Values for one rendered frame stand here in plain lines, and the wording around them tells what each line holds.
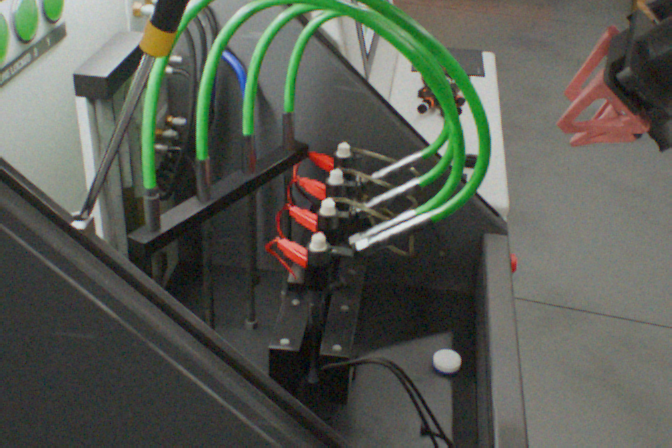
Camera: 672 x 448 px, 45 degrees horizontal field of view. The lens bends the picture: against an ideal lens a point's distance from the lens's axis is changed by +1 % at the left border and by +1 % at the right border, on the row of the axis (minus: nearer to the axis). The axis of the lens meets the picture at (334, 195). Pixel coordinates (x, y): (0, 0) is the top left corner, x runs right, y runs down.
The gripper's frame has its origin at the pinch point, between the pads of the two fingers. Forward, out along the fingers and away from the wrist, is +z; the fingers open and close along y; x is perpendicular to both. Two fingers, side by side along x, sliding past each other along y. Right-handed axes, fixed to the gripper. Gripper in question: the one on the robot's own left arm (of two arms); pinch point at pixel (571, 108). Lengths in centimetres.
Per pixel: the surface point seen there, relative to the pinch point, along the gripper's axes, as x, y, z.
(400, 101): 11, -60, 59
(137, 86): -32.4, 30.1, 4.4
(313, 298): 0.8, 9.3, 37.1
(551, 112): 134, -263, 156
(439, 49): -12.2, -1.4, 6.8
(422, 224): 1.6, 4.0, 20.8
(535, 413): 110, -62, 106
